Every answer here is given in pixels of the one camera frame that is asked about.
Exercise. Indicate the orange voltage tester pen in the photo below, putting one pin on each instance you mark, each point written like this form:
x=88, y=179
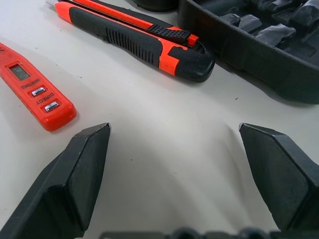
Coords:
x=27, y=85

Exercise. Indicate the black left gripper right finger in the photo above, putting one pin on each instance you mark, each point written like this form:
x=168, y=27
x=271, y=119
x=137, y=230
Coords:
x=281, y=179

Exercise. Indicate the black tool case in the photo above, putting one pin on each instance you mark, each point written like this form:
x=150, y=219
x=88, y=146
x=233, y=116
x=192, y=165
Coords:
x=249, y=54

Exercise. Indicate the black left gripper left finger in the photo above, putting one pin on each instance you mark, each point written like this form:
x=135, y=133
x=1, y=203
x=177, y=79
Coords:
x=62, y=189

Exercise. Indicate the orange black utility knife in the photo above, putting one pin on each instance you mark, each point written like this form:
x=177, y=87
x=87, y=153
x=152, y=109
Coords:
x=129, y=37

